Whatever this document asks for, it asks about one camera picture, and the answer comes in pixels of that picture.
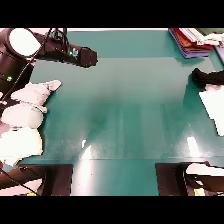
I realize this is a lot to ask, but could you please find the white garment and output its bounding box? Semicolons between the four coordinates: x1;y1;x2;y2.
181;28;224;47

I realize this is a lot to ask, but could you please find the red garment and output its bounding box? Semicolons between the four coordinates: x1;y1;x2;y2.
171;28;215;52

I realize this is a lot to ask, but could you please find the black cable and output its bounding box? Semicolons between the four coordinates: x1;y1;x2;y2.
0;28;70;101

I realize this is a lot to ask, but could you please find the black garment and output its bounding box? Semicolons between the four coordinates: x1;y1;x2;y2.
191;67;224;91

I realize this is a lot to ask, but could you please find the heap of white clothes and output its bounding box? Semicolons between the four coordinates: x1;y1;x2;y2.
0;79;63;167

